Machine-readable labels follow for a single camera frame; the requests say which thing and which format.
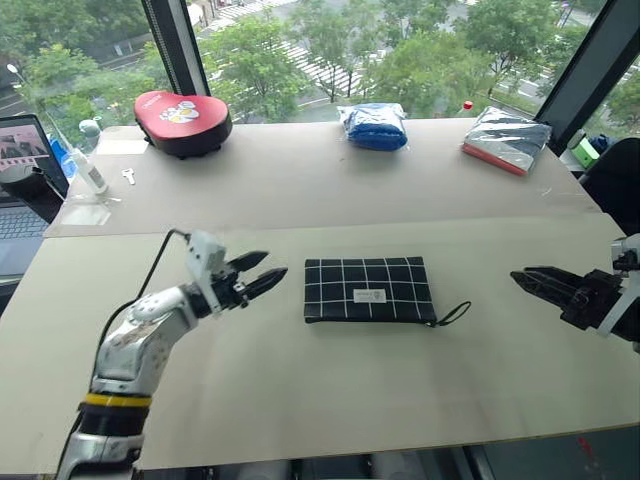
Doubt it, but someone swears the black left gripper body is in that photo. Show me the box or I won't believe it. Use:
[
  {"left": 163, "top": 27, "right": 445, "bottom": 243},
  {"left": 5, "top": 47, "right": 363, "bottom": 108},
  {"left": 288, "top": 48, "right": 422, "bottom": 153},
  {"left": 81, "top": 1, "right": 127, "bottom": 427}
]
[{"left": 209, "top": 269, "right": 251, "bottom": 313}]

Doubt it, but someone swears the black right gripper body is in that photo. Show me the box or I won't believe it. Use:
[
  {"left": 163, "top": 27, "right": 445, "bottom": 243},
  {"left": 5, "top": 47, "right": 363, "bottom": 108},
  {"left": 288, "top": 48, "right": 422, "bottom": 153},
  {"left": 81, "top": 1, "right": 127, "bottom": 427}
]
[{"left": 559, "top": 269, "right": 627, "bottom": 332}]

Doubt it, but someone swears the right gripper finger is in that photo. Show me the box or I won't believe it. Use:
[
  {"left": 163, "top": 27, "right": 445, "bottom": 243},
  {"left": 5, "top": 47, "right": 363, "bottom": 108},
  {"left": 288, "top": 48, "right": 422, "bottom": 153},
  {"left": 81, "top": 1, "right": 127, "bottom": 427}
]
[
  {"left": 509, "top": 269, "right": 582, "bottom": 312},
  {"left": 521, "top": 265, "right": 594, "bottom": 289}
]

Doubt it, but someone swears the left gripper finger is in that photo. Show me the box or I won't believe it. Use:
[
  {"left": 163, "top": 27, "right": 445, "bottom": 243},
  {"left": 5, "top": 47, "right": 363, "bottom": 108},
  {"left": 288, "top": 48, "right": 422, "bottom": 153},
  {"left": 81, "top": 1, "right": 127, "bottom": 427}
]
[
  {"left": 230, "top": 250, "right": 272, "bottom": 277},
  {"left": 244, "top": 267, "right": 290, "bottom": 301}
]

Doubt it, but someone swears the black white-grid pencil case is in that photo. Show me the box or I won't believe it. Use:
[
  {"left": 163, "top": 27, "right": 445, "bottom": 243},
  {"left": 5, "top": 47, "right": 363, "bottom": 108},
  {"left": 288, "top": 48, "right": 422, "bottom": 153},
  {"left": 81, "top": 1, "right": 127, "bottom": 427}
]
[{"left": 303, "top": 256, "right": 473, "bottom": 330}]

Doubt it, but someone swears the laptop computer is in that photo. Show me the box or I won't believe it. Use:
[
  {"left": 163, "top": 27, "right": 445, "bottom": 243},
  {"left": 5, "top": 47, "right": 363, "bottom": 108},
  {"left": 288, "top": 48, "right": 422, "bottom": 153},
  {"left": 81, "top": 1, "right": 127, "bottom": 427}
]
[{"left": 0, "top": 113, "right": 71, "bottom": 282}]

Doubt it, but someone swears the black chair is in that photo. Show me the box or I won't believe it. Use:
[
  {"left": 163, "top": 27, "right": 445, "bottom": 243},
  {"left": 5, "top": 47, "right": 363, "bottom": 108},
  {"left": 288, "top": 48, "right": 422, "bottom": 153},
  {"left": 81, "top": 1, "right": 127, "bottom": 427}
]
[{"left": 578, "top": 137, "right": 640, "bottom": 237}]

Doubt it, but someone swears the green box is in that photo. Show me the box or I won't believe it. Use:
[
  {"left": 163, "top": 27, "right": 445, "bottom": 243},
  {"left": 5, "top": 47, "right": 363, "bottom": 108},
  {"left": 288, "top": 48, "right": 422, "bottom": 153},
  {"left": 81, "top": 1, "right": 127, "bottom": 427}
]
[{"left": 568, "top": 130, "right": 601, "bottom": 171}]

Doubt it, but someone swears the red black heart-shaped pad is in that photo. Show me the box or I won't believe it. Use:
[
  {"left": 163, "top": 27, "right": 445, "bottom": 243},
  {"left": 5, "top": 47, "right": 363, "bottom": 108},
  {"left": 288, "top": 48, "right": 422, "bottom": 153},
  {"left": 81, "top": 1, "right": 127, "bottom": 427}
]
[{"left": 132, "top": 90, "right": 234, "bottom": 161}]

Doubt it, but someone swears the clear plastic sheet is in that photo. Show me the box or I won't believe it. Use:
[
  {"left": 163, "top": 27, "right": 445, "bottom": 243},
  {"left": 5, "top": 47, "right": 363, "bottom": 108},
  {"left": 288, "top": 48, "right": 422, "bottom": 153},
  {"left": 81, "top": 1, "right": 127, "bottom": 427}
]
[{"left": 57, "top": 194, "right": 122, "bottom": 228}]

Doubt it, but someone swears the white squeeze bottle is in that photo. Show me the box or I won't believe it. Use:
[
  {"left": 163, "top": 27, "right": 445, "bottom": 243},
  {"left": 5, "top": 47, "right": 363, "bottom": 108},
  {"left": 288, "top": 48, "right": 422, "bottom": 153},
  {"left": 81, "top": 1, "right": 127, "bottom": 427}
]
[{"left": 71, "top": 148, "right": 110, "bottom": 196}]

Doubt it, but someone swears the blue cloth in plastic bag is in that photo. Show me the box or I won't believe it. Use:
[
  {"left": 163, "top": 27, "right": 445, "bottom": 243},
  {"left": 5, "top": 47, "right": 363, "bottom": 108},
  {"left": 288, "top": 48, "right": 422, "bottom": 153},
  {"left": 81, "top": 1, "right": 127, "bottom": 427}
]
[{"left": 336, "top": 102, "right": 411, "bottom": 152}]

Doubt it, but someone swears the teal cup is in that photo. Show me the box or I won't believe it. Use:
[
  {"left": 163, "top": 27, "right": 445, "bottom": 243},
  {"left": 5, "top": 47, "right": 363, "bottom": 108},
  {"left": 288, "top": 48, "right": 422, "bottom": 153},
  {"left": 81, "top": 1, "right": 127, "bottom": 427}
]
[{"left": 78, "top": 118, "right": 103, "bottom": 152}]

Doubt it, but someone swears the blue plastic bag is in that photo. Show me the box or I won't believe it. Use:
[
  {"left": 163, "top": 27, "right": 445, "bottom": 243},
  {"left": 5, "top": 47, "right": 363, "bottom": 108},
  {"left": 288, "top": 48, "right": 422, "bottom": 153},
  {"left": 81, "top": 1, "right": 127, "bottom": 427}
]
[{"left": 48, "top": 138, "right": 77, "bottom": 179}]

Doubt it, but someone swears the black round device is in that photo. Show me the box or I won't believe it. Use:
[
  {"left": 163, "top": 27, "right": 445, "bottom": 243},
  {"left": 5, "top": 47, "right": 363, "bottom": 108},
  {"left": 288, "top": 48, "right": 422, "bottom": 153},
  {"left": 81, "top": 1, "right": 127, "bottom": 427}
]
[{"left": 0, "top": 167, "right": 47, "bottom": 199}]

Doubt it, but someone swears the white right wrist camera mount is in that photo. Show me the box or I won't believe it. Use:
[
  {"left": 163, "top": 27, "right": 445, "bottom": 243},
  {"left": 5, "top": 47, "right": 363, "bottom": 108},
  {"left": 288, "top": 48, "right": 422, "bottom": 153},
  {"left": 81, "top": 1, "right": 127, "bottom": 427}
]
[{"left": 596, "top": 233, "right": 640, "bottom": 342}]

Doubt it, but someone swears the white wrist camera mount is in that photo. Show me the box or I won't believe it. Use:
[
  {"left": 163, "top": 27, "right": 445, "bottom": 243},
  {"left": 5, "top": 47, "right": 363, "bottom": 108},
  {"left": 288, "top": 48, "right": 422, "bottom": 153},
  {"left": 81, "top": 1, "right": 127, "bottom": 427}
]
[
  {"left": 184, "top": 229, "right": 228, "bottom": 319},
  {"left": 596, "top": 233, "right": 640, "bottom": 342}
]

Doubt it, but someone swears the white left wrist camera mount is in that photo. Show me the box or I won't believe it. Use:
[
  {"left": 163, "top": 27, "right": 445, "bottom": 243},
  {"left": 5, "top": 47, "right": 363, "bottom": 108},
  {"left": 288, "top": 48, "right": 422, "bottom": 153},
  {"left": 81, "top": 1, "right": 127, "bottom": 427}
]
[{"left": 184, "top": 229, "right": 228, "bottom": 319}]

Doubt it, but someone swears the black window frame post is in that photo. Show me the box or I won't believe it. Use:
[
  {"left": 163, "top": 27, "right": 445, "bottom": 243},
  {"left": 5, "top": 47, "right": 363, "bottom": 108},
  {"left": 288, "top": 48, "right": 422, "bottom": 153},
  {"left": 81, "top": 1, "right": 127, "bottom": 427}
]
[
  {"left": 533, "top": 0, "right": 640, "bottom": 145},
  {"left": 140, "top": 0, "right": 212, "bottom": 99}
]

